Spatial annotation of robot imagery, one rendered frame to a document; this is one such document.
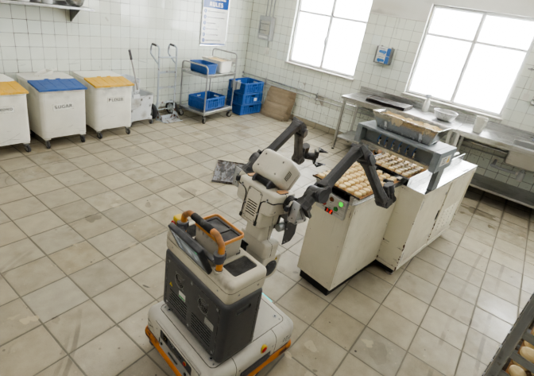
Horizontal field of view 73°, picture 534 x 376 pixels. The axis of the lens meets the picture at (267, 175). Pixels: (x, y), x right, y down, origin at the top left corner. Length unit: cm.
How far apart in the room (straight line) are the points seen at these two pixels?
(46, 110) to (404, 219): 396
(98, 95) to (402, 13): 452
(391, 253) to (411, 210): 44
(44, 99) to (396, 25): 497
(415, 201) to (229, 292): 185
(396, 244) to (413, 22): 391
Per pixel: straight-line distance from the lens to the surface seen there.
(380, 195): 227
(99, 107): 516
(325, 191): 187
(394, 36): 637
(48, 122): 492
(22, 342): 267
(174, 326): 222
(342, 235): 264
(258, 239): 201
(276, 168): 184
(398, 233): 323
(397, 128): 310
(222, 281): 170
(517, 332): 146
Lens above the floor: 194
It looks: 25 degrees down
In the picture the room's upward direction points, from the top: 10 degrees clockwise
